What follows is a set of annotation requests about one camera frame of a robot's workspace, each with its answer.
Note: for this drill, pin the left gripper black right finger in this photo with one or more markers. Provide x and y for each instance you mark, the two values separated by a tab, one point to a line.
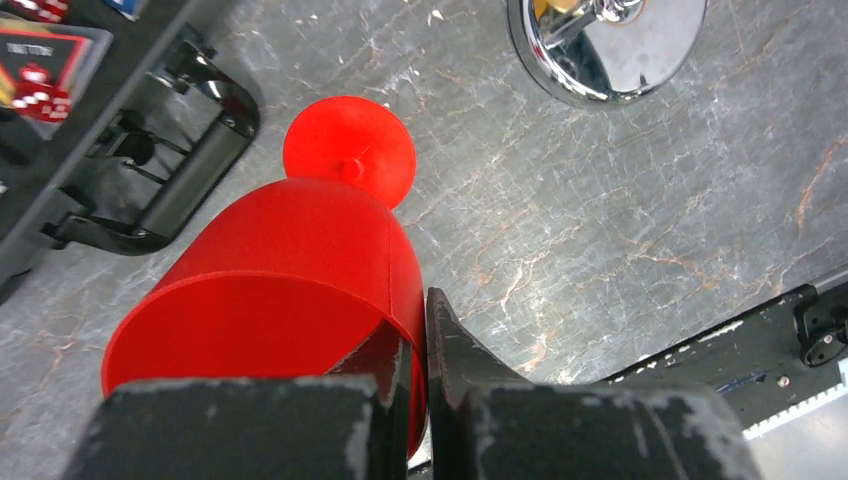
489	422

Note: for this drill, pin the left gripper clear left finger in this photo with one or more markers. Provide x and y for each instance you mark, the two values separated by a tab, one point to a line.
352	423

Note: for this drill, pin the red plastic wine glass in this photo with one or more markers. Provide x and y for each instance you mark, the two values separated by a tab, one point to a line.
294	275

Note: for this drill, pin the chrome wine glass rack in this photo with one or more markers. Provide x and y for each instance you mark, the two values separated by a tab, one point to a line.
604	53

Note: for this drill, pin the black poker chip case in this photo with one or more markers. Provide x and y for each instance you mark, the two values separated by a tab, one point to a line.
44	207

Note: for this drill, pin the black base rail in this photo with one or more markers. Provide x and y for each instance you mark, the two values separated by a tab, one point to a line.
772	364

